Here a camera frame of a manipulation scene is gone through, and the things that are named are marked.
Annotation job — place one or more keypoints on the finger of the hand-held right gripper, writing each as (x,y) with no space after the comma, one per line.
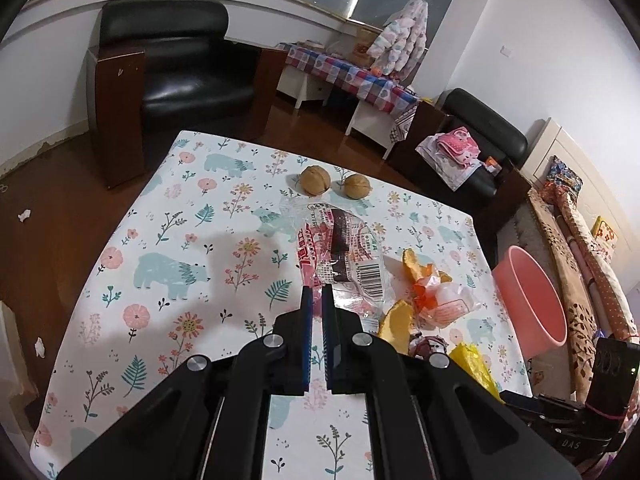
(522,400)

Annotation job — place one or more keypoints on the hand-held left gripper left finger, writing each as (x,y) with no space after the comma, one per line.
(306,332)

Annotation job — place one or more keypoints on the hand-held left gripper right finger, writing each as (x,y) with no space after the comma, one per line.
(328,337)

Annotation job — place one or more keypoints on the clear pink printed wrapper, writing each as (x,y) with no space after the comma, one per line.
(345,255)

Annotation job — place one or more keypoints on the pink plastic bucket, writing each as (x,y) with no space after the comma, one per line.
(515,280)

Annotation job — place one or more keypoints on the yellow plastic bag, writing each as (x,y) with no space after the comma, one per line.
(470,366)

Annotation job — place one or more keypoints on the orange peel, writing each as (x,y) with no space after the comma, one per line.
(415,265)
(395,322)

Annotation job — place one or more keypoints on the small round dark wrapper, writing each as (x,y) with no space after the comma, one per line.
(427,347)

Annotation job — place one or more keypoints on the brown leaf bed cover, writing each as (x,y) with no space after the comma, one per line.
(575,310)

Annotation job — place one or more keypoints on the clear orange plastic wrapper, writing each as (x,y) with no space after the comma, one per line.
(445,302)

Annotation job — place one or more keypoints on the orange dotted blanket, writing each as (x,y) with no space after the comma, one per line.
(612,285)

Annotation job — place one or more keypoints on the walnut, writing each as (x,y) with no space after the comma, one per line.
(315,181)
(358,187)

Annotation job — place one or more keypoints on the floral bear tablecloth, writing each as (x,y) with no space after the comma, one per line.
(150,320)

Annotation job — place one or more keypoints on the yellow patterned cushion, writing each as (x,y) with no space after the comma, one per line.
(606,232)

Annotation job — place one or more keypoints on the white printed cloth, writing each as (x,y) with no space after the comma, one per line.
(445,170)

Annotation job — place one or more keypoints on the white low table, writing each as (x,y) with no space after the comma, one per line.
(370,120)

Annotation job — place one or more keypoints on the colourful printed pillow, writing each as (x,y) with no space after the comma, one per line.
(565,180)

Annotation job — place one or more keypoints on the pink folded clothes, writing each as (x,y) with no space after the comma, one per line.
(457,145)

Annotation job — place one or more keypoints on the small orange box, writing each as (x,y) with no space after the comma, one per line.
(492,165)

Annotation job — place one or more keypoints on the white bed headboard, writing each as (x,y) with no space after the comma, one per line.
(575,150)

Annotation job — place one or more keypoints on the checkered tablecloth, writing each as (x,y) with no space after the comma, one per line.
(350,77)

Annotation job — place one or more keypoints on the white crumpled tissue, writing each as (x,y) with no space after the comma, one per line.
(40,347)
(24,215)

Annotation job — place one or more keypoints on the black leather armchair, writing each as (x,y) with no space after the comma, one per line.
(190,60)
(480,115)

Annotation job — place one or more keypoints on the pink white puffer jacket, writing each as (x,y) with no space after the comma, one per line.
(400,42)

